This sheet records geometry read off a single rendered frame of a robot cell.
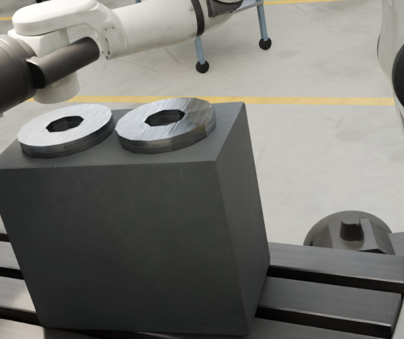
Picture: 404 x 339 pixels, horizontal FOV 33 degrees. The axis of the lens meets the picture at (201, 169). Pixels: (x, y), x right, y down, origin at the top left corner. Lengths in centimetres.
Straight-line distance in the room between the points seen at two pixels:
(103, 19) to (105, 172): 37
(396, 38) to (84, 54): 41
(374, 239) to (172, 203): 82
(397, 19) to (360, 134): 219
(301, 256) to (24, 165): 31
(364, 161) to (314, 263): 219
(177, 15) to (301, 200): 180
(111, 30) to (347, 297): 47
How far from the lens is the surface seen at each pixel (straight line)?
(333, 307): 68
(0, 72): 86
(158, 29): 95
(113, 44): 94
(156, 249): 62
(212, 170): 56
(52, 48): 91
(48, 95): 94
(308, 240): 147
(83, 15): 91
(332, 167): 289
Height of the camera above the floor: 139
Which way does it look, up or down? 27 degrees down
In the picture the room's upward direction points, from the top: 12 degrees counter-clockwise
